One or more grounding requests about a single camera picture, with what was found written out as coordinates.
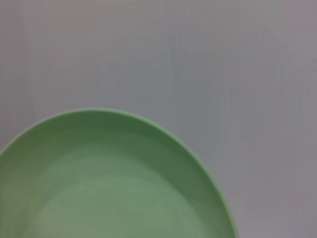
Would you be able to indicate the green round plate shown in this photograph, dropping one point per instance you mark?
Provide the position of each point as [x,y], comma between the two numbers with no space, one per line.
[111,178]

